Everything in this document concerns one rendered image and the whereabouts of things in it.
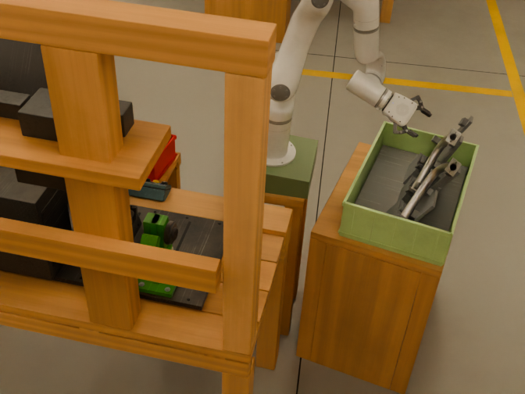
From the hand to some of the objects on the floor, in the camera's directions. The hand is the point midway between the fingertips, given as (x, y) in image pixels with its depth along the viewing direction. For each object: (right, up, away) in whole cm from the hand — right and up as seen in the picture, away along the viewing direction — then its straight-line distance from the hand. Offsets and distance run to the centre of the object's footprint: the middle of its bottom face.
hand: (422, 124), depth 254 cm
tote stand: (-7, -88, +82) cm, 121 cm away
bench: (-132, -109, +49) cm, 178 cm away
